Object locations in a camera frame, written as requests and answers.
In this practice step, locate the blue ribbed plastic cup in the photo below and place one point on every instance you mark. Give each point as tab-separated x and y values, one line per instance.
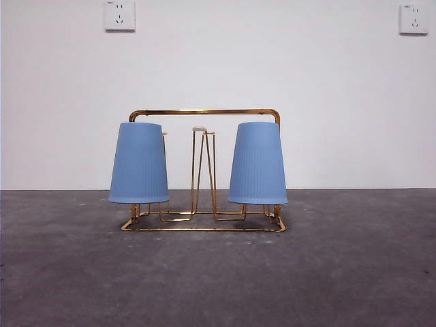
139	167
257	167

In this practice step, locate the white wall socket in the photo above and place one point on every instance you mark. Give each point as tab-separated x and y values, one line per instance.
119	17
413	18

